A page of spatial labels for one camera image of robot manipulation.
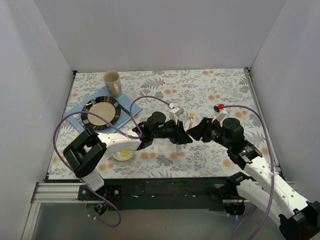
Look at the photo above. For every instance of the dark rimmed beige plate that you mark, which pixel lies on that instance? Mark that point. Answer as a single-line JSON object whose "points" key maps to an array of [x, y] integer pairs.
{"points": [[106, 107]]}

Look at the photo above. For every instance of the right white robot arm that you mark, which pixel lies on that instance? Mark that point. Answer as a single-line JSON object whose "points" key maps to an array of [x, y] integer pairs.
{"points": [[258, 182]]}

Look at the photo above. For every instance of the floral tablecloth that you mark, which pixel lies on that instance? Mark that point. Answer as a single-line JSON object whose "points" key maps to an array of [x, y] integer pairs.
{"points": [[197, 92]]}

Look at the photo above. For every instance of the black base frame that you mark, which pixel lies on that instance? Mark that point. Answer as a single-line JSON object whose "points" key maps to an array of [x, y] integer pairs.
{"points": [[211, 193]]}

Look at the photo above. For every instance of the beige mug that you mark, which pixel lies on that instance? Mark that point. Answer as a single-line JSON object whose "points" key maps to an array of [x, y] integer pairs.
{"points": [[112, 81]]}

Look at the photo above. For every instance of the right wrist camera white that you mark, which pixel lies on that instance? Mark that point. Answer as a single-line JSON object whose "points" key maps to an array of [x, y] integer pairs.
{"points": [[220, 112]]}

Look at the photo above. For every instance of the silver fork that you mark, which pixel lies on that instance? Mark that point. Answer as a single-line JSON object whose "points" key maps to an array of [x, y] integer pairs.
{"points": [[77, 118]]}

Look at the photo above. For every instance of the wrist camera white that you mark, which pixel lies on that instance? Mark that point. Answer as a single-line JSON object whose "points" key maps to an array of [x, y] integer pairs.
{"points": [[175, 112], [220, 112]]}

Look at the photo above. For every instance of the grey orange highlighter pen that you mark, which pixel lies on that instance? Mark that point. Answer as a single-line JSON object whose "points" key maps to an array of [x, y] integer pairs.
{"points": [[178, 149]]}

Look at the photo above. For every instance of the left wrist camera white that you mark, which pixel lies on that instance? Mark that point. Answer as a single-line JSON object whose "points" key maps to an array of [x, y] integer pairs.
{"points": [[175, 112]]}

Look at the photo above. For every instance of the patterned bowl yellow centre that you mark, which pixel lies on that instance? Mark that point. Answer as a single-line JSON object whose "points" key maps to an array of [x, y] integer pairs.
{"points": [[124, 155]]}

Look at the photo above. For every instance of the blue tiled placemat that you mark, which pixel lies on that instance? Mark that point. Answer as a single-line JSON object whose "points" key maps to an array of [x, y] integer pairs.
{"points": [[127, 111]]}

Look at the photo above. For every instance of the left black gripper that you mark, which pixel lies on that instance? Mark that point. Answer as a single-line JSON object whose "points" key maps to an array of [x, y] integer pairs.
{"points": [[178, 131]]}

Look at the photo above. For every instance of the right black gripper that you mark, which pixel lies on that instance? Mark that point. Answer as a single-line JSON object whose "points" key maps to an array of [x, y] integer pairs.
{"points": [[202, 129]]}

